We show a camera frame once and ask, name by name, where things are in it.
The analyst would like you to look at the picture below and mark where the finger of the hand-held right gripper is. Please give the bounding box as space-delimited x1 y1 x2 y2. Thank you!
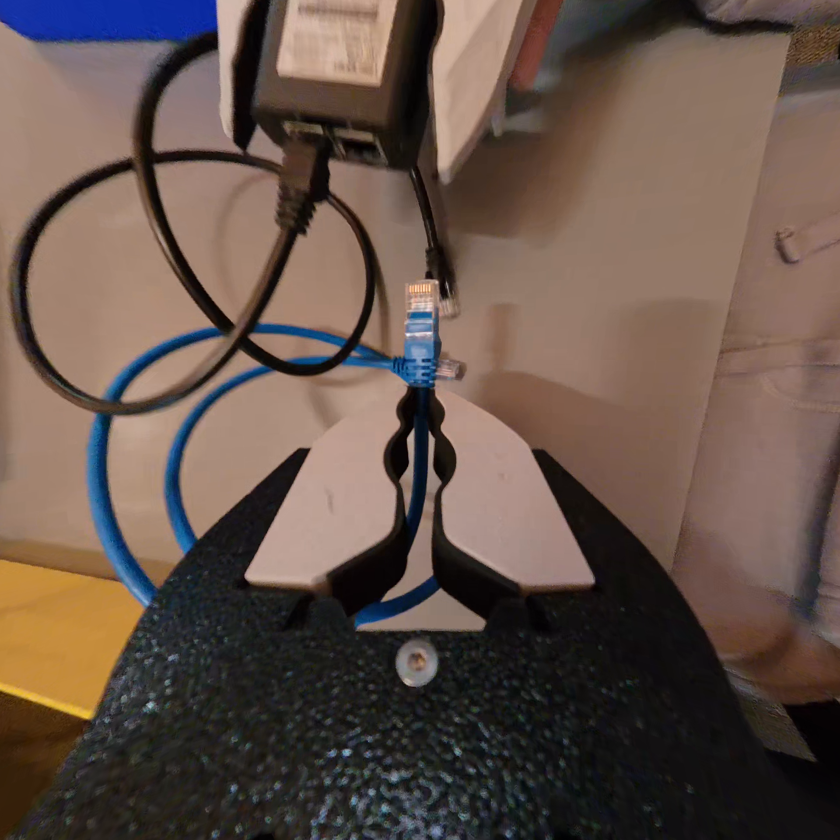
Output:
428 0 529 186
217 0 273 149

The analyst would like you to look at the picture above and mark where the blue plastic bin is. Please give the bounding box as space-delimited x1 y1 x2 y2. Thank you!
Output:
0 0 221 43

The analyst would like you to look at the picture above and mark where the blue network cable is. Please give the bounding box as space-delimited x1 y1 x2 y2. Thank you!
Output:
88 279 467 627

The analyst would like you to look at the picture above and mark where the yellow plastic bin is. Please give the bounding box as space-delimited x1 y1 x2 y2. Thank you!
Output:
0 558 165 721

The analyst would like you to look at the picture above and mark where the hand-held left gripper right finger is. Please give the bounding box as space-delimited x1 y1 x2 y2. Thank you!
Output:
428 387 596 621

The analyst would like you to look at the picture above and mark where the black network cable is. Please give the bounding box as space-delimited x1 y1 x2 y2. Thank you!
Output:
10 33 460 417

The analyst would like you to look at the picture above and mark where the black network splitter box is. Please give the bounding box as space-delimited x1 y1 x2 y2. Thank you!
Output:
251 0 437 172

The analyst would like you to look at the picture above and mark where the person's beige clothing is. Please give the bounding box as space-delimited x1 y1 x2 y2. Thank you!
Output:
672 85 840 706

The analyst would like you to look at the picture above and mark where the white desk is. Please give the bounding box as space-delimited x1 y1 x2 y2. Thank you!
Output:
0 23 791 634

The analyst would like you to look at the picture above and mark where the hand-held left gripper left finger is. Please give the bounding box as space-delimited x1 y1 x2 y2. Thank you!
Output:
244 386 417 618

